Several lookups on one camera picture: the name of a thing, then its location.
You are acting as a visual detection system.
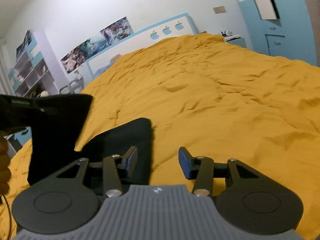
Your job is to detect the white bookshelf desk unit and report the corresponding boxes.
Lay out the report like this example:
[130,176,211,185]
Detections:
[8,30,59,98]

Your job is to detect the blue nightstand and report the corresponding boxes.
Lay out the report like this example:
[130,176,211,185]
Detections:
[224,35,247,48]

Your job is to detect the grey metal chair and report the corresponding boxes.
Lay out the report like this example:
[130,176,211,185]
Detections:
[59,77,84,94]

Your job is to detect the person left hand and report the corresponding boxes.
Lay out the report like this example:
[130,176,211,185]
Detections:
[0,132,11,195]

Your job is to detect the white round lamp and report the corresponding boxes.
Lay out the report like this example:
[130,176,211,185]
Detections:
[40,90,49,97]

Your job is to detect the blue white wardrobe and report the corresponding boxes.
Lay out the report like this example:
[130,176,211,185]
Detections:
[238,0,317,66]

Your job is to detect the white blue apple headboard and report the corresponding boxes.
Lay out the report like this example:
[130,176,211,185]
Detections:
[86,13,197,78]

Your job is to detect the anime wall posters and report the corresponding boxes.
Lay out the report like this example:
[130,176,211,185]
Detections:
[61,17,133,74]

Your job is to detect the wall light switch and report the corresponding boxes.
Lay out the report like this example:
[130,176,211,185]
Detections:
[213,5,226,14]

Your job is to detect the black pants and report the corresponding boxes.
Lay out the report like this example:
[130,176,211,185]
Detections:
[27,95,153,191]

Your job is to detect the blue pillow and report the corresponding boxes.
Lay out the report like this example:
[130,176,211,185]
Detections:
[93,54,122,79]

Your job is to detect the yellow bed duvet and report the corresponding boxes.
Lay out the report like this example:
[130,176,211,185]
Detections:
[1,34,319,239]

